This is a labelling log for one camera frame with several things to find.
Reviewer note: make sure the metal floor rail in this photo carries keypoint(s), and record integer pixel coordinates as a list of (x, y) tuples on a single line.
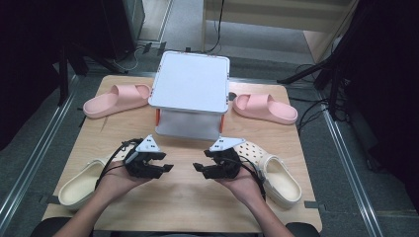
[(349, 161), (42, 141)]

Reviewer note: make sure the person's right hand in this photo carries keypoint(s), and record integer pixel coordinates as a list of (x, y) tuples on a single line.
[(242, 186)]

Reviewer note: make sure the cream clog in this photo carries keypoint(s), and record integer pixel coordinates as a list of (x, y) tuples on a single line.
[(79, 187), (280, 181)]

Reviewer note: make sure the black tripod stand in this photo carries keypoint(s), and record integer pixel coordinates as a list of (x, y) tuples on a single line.
[(332, 72), (64, 75)]

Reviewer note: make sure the pink slipper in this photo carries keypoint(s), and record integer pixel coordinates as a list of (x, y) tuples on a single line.
[(112, 100), (267, 107)]

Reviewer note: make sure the person's left hand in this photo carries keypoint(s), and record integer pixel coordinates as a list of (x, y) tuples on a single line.
[(115, 182)]

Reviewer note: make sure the white two-tier shoe rack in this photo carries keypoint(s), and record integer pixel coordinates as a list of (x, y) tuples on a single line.
[(191, 79)]

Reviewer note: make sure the black chair armrest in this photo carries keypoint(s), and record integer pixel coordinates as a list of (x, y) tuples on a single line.
[(303, 229), (49, 227)]

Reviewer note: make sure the beige wooden cabinet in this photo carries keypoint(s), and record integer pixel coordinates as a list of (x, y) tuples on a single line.
[(280, 15)]

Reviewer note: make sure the black tape strip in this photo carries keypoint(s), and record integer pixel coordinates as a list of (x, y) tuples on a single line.
[(314, 205), (49, 199)]

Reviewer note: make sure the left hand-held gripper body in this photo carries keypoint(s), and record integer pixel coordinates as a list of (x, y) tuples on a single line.
[(138, 164)]

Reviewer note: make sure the dark cabinet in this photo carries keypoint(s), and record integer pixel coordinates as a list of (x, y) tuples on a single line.
[(122, 26)]

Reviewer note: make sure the dark curtain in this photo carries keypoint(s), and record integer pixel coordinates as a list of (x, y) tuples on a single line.
[(26, 65), (388, 82)]

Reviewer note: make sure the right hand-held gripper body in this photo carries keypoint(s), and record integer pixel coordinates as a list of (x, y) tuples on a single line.
[(227, 166)]

